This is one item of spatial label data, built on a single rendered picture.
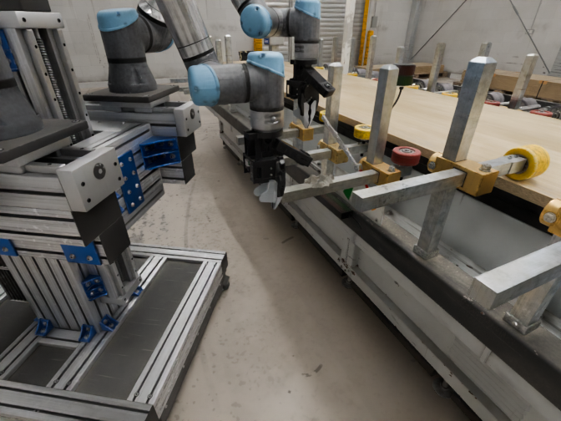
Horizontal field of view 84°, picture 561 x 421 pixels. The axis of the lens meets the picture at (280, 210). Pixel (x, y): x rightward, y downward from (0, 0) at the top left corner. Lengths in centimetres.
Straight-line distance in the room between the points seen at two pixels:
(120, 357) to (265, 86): 106
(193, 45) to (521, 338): 88
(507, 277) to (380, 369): 108
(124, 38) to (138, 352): 105
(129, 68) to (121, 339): 96
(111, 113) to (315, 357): 123
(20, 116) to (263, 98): 47
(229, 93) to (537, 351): 76
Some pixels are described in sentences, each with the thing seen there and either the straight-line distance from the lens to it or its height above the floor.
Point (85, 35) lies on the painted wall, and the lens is 874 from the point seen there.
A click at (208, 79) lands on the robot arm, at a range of 64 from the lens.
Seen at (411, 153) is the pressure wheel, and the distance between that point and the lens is 100.
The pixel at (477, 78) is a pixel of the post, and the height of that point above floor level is 114.
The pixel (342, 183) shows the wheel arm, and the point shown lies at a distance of 87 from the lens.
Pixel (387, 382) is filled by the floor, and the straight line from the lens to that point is 148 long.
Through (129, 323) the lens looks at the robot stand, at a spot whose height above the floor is 21.
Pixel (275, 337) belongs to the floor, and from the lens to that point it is 153.
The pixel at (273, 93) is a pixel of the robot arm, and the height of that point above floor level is 111.
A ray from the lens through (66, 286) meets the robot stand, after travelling 130.
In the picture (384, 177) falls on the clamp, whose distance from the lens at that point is 93.
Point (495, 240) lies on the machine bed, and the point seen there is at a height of 72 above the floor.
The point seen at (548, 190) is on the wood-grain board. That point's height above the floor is 90.
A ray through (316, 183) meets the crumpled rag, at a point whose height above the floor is 87.
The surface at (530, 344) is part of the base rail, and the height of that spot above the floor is 70.
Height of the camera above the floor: 122
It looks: 31 degrees down
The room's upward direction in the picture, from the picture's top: straight up
